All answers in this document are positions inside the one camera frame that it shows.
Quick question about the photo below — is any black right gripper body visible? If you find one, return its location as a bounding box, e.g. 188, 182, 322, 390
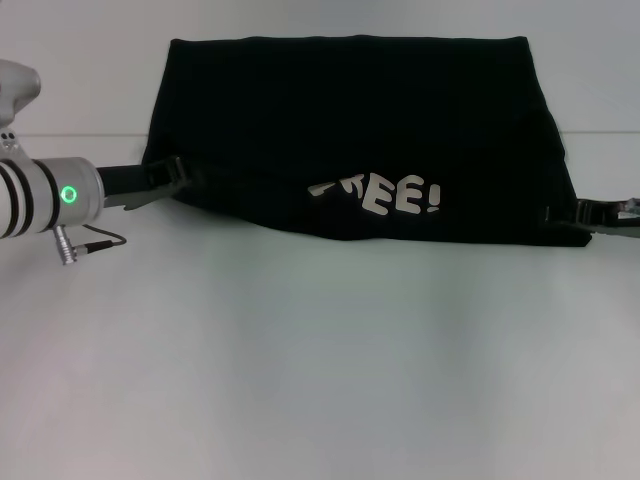
574, 197, 640, 234

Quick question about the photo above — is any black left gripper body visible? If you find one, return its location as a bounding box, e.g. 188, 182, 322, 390
96, 163, 152, 198

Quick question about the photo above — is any black shirt with white print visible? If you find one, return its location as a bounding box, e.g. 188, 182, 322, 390
140, 33, 594, 249

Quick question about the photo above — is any black cable with silver plug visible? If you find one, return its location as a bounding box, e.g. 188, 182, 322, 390
53, 223, 128, 267

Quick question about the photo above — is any silver black wrist camera box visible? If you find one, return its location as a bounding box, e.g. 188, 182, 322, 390
0, 58, 42, 162

